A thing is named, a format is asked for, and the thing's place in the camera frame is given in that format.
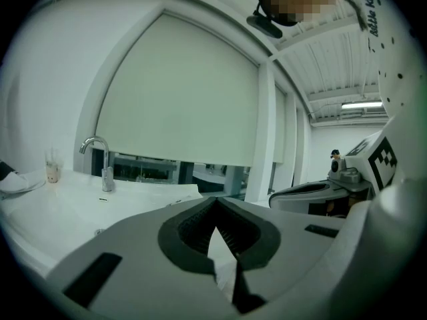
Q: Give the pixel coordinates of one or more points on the large white roller blind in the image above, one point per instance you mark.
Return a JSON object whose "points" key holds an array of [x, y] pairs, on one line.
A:
{"points": [[187, 102]]}

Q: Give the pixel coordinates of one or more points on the narrow white roller blind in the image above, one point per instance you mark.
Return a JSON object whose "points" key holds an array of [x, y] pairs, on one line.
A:
{"points": [[279, 128]]}

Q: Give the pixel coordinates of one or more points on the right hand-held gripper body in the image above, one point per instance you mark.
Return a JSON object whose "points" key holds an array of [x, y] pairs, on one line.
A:
{"points": [[373, 165]]}

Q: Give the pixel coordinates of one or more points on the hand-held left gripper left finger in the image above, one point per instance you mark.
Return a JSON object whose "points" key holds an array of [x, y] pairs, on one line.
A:
{"points": [[133, 245]]}

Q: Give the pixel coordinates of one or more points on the clear plastic drink cup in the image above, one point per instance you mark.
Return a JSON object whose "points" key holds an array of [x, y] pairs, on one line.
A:
{"points": [[53, 168]]}

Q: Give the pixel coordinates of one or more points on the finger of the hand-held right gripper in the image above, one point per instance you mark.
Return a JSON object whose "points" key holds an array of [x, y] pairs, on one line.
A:
{"points": [[300, 195]]}

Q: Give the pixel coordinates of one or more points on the white sink basin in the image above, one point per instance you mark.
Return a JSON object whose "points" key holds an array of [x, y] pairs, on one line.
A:
{"points": [[66, 208]]}

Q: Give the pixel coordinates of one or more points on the white plate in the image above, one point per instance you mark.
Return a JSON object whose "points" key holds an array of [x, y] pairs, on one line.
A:
{"points": [[33, 185]]}

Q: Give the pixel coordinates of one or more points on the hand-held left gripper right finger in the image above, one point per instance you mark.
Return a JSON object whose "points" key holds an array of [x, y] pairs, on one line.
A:
{"points": [[293, 242]]}

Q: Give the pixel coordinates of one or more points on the chrome faucet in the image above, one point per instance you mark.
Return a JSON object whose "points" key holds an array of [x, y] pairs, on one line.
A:
{"points": [[106, 165]]}

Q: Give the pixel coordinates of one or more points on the black head-worn camera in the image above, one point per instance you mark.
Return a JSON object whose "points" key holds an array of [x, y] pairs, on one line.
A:
{"points": [[267, 25]]}

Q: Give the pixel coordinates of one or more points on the black and white packet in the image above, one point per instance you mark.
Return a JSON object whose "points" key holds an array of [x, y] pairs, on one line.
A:
{"points": [[10, 178]]}

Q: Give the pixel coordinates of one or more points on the window glass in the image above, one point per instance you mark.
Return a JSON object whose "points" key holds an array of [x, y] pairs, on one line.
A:
{"points": [[150, 172]]}

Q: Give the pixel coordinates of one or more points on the ceiling tube light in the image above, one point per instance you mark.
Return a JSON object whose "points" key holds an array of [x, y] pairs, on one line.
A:
{"points": [[362, 105]]}

